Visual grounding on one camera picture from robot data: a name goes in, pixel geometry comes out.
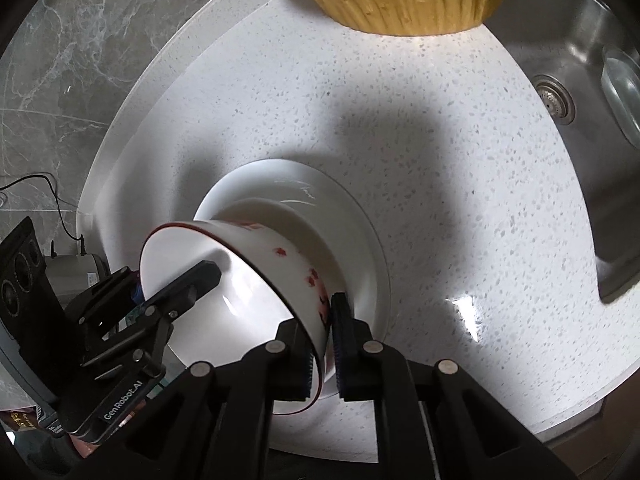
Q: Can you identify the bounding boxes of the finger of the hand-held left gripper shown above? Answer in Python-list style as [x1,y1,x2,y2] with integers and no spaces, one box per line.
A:
[92,267,143,311]
[142,260,222,331]

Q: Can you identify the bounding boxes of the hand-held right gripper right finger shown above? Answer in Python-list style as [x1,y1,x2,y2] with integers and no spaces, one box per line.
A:
[330,292,581,480]

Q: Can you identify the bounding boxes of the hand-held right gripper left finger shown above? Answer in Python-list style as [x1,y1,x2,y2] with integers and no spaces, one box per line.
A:
[107,319,316,480]

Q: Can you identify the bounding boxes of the white bowl with red rim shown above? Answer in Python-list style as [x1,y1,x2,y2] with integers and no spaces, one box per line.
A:
[139,220,333,416]

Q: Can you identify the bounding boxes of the large white bowl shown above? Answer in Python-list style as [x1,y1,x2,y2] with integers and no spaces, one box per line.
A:
[194,159,392,401]

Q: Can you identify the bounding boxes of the small white bowl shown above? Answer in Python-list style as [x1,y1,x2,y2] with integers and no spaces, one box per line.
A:
[220,199,348,311]

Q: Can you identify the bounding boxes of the grey appliance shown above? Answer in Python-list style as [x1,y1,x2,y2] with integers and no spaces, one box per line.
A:
[40,252,111,306]

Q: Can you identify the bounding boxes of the sink drain strainer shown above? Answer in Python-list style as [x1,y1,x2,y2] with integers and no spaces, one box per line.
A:
[532,75,576,123]

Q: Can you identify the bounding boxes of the clear glass bowl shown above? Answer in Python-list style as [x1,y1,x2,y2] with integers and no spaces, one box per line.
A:
[600,45,640,151]

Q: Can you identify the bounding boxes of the steel sink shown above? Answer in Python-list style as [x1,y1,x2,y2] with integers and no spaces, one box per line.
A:
[492,0,640,306]

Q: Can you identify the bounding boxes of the thin black power cable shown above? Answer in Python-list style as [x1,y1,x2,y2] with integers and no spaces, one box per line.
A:
[0,174,88,256]

